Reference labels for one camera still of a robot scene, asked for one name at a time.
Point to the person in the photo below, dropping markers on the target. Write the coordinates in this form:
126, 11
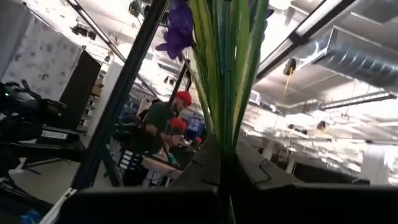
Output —
155, 121

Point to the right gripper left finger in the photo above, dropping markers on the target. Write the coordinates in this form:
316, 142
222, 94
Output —
155, 205

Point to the small red flowers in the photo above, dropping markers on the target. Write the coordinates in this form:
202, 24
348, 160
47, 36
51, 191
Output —
178, 125

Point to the white floral curtain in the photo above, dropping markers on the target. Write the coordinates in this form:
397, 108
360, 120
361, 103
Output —
43, 56

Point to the purple artificial flower bunch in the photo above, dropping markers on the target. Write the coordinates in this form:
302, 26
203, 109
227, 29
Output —
227, 77

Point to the black flat panel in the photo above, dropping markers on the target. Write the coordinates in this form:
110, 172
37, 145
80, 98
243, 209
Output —
81, 87

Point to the silver ventilation duct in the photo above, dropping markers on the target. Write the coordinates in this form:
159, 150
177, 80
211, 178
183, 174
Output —
357, 59

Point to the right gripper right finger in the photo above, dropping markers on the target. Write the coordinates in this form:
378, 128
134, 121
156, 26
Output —
295, 205

